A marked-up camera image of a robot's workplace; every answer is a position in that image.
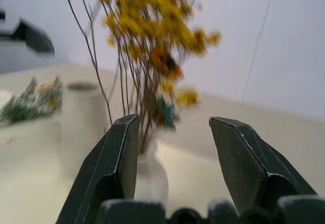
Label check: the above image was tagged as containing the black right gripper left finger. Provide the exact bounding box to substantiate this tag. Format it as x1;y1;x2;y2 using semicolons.
55;114;140;224

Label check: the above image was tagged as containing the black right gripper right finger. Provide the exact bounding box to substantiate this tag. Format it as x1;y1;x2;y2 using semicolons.
209;116;319;216

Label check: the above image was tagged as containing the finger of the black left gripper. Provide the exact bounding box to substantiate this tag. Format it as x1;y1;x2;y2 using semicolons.
16;20;55;56

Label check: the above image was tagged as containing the yellow dried flower bouquet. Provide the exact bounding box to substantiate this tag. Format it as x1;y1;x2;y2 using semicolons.
57;0;222;155

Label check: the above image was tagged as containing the green and pink flower bouquet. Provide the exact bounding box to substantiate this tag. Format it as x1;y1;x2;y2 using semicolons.
0;76;64;124

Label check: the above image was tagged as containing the tall white cylinder vase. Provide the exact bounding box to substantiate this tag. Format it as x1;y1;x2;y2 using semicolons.
59;81;110;177

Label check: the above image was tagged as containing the small white bottle vase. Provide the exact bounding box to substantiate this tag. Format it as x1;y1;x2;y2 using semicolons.
135;140;170;202

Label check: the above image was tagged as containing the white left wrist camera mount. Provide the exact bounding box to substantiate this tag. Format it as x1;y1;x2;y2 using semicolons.
0;10;21;37

